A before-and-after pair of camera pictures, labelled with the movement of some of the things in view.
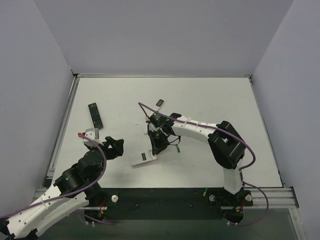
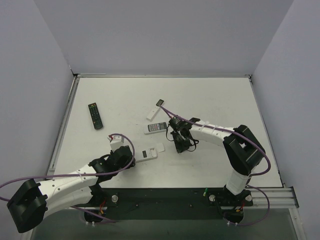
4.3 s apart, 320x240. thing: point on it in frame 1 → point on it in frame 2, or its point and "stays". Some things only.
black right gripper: [157, 136] → [180, 142]
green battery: [205, 191] stays
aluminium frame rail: [277, 198] stays
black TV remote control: [95, 115] stays
